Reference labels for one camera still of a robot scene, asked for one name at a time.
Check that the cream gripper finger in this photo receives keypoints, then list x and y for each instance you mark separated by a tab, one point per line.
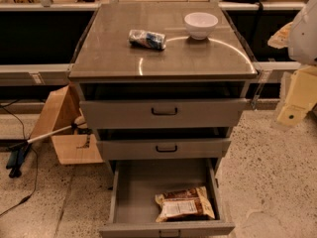
301	96
279	40

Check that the grey drawer cabinet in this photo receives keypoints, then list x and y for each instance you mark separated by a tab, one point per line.
162	81

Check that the middle grey drawer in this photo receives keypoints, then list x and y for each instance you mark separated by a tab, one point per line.
163	149

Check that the top grey drawer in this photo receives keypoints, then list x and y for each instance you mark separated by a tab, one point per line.
154	114

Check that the cardboard box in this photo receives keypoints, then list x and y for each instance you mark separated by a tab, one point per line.
60	111

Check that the bottom grey drawer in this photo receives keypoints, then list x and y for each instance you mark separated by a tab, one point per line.
133	210

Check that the reacher grabber tool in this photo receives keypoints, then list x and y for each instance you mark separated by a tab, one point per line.
19	151

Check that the brown chip bag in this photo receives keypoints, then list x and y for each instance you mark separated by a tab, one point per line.
184	203

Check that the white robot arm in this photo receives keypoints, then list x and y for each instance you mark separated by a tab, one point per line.
300	38

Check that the grey drawer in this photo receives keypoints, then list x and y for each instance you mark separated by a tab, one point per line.
133	210
163	149
154	114

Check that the white bowl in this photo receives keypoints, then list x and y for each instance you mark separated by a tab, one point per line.
200	25

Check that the blue crumpled snack bag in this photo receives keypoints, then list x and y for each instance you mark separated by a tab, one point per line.
147	39

